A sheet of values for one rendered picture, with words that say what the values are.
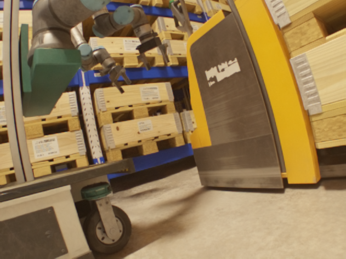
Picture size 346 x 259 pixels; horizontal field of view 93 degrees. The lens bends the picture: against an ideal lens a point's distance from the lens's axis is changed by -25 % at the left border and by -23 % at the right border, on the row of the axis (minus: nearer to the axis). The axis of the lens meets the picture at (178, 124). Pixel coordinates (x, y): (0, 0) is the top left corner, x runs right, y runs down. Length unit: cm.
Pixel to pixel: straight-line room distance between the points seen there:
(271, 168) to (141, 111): 142
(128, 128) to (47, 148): 75
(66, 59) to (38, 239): 54
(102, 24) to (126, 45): 121
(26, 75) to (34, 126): 103
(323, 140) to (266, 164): 29
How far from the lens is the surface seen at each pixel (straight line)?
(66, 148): 182
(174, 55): 250
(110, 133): 188
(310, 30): 80
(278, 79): 90
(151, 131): 203
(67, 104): 188
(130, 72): 221
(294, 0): 85
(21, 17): 231
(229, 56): 99
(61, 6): 79
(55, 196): 61
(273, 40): 92
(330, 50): 77
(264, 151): 93
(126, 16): 101
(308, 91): 78
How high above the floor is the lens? 34
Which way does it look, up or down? 4 degrees up
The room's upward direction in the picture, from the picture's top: 14 degrees counter-clockwise
